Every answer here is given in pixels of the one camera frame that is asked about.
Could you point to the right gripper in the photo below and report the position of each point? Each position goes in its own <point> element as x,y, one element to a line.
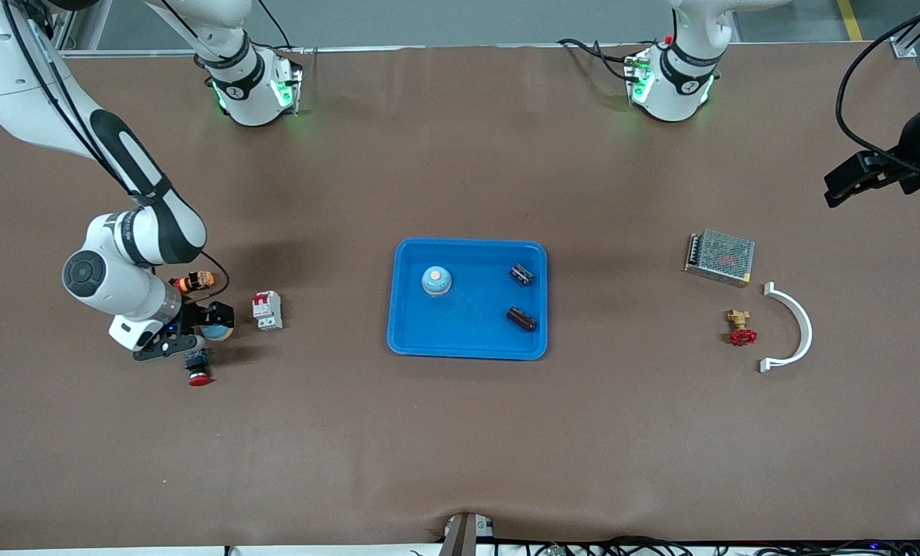
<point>195,315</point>

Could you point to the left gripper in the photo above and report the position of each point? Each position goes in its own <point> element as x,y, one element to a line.
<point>906,144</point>

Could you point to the scratched blue call bell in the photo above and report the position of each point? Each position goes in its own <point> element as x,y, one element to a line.
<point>436,284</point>

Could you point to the long dark electrolytic capacitor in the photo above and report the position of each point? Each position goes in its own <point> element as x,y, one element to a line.
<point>521,319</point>

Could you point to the short dark electrolytic capacitor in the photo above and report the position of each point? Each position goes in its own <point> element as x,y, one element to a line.
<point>521,274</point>

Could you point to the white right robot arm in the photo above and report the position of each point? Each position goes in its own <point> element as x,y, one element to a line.
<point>112,286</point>

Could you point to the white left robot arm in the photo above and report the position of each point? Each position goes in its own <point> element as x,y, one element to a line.
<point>676,85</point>

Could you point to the blue plastic tray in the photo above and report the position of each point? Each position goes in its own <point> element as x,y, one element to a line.
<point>475,332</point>

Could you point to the red mushroom button blue base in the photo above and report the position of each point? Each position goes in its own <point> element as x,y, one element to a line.
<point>198,371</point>

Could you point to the red emergency button orange base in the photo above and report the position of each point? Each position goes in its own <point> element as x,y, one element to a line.
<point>197,281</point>

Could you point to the white red circuit breaker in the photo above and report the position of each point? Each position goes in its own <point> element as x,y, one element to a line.
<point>266,310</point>

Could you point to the white semicircular pipe clamp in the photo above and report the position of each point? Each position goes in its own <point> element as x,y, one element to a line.
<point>807,328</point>

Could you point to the metal mesh power supply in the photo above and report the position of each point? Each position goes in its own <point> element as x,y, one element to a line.
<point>718,256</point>

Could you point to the brass valve red handwheel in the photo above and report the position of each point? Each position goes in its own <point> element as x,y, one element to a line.
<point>741,337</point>

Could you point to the aluminium frame profile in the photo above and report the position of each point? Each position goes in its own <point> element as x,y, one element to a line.
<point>66,35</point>

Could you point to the grey table edge bracket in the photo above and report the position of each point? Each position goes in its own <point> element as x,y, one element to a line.
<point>463,537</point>

